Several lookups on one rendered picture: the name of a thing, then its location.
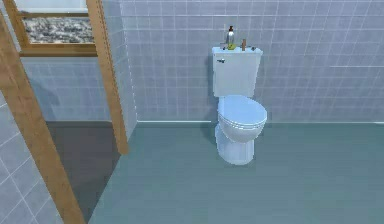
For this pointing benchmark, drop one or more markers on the white toilet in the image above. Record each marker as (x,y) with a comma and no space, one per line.
(237,100)

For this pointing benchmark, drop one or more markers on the grey soap dispenser bottle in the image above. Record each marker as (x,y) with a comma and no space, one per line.
(230,36)

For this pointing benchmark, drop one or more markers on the wooden framed window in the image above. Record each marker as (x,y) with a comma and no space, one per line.
(56,30)

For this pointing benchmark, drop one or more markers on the wooden door frame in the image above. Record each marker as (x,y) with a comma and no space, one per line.
(33,133)

